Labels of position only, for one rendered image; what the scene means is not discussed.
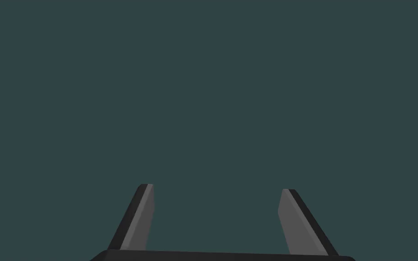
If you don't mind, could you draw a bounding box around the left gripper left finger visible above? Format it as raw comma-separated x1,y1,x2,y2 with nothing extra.
107,183,155,251

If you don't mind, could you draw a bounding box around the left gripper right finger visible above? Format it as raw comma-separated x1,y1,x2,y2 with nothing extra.
277,188,340,256

